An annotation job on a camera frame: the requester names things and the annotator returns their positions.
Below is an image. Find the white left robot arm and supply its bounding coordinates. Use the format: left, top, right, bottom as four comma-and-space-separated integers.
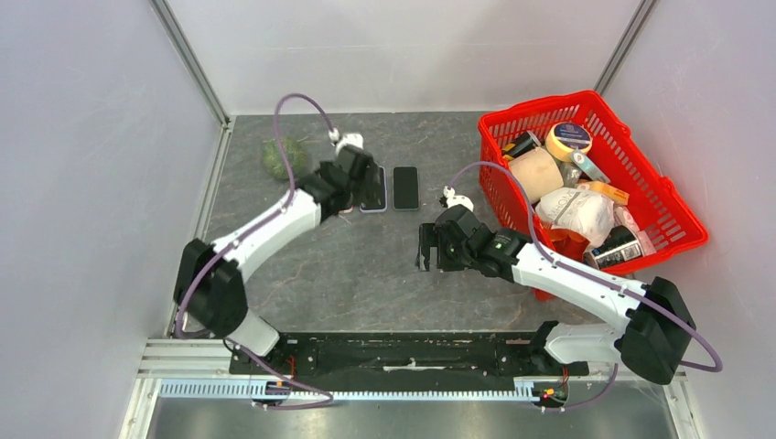
173, 145, 380, 374

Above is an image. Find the black mounting base plate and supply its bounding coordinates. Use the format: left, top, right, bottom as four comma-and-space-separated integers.
264, 331, 589, 392

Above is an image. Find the black yellow tool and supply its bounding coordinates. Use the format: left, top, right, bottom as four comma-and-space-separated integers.
501, 130, 542, 162

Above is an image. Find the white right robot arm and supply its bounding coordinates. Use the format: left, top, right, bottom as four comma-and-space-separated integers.
415, 205, 696, 385

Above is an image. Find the black smartphone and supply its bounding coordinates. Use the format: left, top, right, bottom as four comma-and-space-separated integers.
363, 166, 387, 212
392, 166, 421, 212

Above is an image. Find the grey slotted cable duct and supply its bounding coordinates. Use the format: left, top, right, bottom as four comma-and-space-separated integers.
158, 379, 536, 402

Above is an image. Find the white wrapped package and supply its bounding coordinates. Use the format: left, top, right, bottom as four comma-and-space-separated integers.
534, 187, 615, 247

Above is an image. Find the yellow masking tape roll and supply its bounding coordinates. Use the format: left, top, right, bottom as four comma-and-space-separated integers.
544, 122, 593, 162

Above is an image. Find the lilac phone case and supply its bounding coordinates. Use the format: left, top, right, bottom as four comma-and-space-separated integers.
359, 165, 389, 214

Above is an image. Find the orange small box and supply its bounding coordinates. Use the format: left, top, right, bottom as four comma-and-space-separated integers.
577, 181, 630, 206

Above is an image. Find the green felt ball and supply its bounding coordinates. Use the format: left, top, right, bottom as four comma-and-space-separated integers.
262, 137, 311, 181

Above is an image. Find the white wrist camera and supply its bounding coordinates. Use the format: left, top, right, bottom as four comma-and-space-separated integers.
329, 129, 364, 155
439, 186, 474, 211

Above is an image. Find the red plastic basket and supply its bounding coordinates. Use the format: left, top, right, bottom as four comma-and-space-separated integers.
478, 91, 708, 276

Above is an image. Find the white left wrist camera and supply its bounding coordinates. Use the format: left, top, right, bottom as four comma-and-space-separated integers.
329, 129, 364, 155

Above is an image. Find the teal white small packet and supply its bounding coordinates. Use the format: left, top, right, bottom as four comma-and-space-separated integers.
570, 150, 611, 184

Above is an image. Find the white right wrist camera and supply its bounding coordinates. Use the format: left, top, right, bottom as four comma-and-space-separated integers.
439, 186, 474, 211

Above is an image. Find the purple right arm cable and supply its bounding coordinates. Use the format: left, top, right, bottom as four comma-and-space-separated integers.
447, 161, 724, 413

